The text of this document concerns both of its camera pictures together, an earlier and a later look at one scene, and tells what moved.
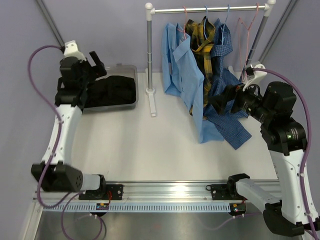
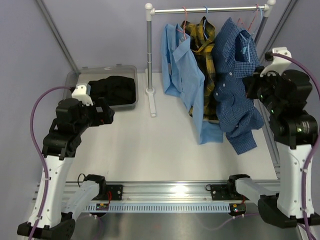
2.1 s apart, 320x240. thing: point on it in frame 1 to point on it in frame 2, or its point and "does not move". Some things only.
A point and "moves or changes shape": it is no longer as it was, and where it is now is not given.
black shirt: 113,90 does not move
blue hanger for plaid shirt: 204,20 does not move
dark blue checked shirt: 232,127 moves or changes shape
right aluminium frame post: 290,7 does not move
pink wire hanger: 239,41 to 257,6
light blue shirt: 182,75 does not move
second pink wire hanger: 185,22 does not move
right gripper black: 228,94 to 252,82
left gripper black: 95,71 to 104,117
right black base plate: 225,192 does not move
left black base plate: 116,190 does not move
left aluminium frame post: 52,22 does not move
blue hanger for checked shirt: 223,27 to 245,49
